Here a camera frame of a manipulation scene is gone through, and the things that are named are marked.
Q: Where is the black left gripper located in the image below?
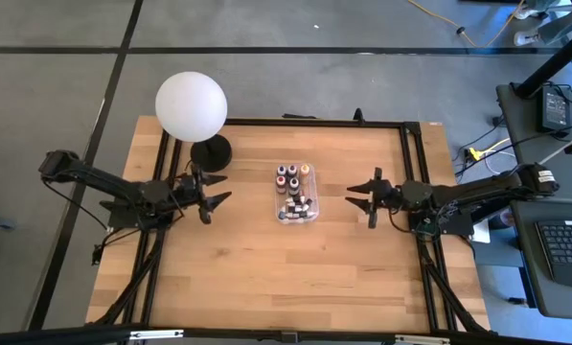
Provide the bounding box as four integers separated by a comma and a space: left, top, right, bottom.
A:
170, 164, 233, 225

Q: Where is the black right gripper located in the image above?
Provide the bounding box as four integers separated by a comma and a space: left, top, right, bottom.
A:
345, 166, 405, 229

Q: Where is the clear plastic bin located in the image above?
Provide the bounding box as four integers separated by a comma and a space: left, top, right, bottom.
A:
273, 161, 321, 226

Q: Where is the white globe table lamp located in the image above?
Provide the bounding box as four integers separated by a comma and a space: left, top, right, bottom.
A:
154, 70, 234, 174

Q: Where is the white paper sheet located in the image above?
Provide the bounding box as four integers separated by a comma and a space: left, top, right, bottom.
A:
470, 220, 493, 245

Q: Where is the grey side desk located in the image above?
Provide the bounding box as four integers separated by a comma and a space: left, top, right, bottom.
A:
494, 81, 572, 205

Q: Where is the black power adapter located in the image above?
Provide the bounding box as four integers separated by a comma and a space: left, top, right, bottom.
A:
539, 84, 572, 134

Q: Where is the black beam with silver brackets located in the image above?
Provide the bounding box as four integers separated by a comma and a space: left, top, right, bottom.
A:
0, 323, 572, 345

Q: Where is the person's foot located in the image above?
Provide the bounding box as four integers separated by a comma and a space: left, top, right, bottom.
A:
514, 4, 538, 21
513, 29, 541, 48

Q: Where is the black diagonal desk leg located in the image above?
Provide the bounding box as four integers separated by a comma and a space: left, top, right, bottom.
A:
514, 34, 572, 101

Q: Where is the person's leg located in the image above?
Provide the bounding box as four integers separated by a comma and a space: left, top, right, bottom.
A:
537, 16, 572, 45

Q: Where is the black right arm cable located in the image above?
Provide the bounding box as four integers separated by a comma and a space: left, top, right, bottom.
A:
388, 210, 411, 235

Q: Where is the black aluminium table frame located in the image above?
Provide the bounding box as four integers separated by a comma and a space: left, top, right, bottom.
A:
89, 117, 492, 336

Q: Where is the yellow connector with cable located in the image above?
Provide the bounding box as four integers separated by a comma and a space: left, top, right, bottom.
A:
467, 137, 513, 162

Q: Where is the yellow floor cable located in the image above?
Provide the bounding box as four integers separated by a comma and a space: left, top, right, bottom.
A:
406, 0, 527, 49

